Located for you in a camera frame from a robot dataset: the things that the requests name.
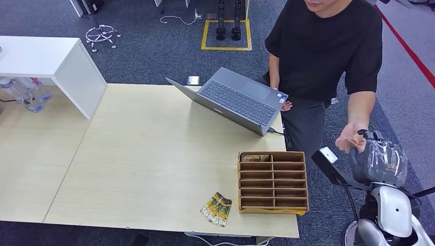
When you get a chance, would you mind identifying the person's left hand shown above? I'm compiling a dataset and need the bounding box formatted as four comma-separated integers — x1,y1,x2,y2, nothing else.
335,122,369,154

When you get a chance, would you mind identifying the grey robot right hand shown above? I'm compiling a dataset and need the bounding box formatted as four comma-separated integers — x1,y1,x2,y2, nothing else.
349,129,408,188

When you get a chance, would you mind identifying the person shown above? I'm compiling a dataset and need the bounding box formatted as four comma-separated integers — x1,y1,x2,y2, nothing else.
254,0,384,171

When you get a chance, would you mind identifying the wooden slotted card organizer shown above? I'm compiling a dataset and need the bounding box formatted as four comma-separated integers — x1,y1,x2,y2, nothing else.
236,151,310,216

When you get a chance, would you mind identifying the yellow green hotel card sleeve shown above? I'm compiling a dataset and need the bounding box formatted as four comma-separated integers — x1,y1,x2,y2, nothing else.
200,192,233,228

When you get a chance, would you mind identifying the grey open laptop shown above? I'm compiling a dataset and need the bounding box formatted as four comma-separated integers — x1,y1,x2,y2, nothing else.
165,67,289,137

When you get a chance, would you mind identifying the black stand pole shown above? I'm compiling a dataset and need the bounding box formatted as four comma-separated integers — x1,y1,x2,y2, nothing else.
411,187,435,199

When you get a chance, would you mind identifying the black robot leg stand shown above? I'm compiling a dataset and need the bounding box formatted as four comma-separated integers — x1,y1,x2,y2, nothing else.
231,0,242,42
216,0,226,42

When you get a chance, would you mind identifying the red floor tape line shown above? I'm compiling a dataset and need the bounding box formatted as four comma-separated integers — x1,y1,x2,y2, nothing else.
373,4,435,90

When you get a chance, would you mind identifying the chrome star chair base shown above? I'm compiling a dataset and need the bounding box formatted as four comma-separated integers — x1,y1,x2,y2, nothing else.
85,24,122,53

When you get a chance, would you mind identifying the white desk riser shelf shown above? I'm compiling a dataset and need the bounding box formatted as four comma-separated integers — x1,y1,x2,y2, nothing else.
0,35,108,120

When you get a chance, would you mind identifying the clear plastic water bottle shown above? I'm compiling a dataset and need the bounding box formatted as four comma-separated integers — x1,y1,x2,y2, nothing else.
0,77,45,113
17,77,53,103

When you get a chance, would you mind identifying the black laptop cable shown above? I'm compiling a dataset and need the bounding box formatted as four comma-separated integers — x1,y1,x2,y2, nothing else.
267,127,292,149

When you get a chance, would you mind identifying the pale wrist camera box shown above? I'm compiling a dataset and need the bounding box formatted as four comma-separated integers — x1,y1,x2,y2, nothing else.
319,147,339,165

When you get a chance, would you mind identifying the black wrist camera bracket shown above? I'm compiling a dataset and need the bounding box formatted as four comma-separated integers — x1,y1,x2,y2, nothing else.
311,149,372,192

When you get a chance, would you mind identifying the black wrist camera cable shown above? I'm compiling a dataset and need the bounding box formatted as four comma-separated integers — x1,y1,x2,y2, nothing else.
343,184,360,222

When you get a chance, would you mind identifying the white floor cable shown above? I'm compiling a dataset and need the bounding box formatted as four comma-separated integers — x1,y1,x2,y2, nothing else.
160,9,203,26

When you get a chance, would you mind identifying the white cable under desk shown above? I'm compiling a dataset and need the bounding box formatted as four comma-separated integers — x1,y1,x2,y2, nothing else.
183,232,272,246

